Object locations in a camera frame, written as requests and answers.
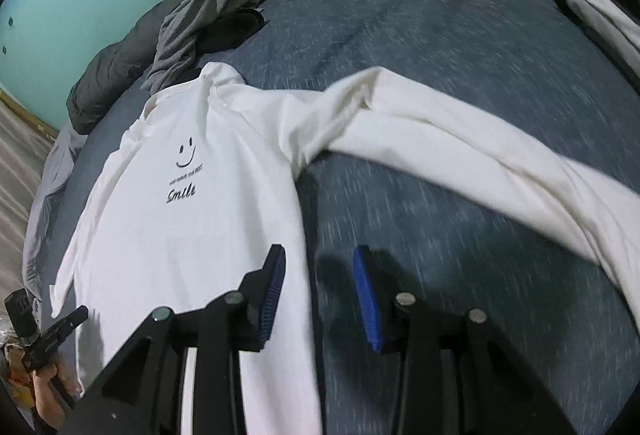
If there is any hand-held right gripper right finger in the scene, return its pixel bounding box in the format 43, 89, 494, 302
352, 245, 578, 435

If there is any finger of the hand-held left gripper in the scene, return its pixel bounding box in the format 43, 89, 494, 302
46, 306, 90, 344

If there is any person's left hand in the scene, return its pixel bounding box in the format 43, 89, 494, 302
32, 361, 84, 427

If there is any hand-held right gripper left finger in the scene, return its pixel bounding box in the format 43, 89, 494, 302
57, 243, 287, 435

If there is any white long-sleeve shirt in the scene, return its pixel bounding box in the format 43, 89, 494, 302
50, 61, 640, 435

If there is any blue woven bedspread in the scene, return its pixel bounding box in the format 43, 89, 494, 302
47, 0, 640, 435

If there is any wooden trim strip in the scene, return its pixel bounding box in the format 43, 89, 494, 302
0, 87, 60, 138

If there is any light grey bed sheet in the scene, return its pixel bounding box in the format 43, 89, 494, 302
22, 130, 88, 296

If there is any grey crumpled garment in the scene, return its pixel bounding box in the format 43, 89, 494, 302
146, 0, 275, 94

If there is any dark grey duvet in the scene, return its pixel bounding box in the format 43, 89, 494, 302
66, 0, 481, 134

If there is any black and white garment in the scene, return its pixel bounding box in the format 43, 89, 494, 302
552, 0, 640, 80

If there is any beige curtain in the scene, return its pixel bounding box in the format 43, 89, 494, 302
0, 102, 56, 286

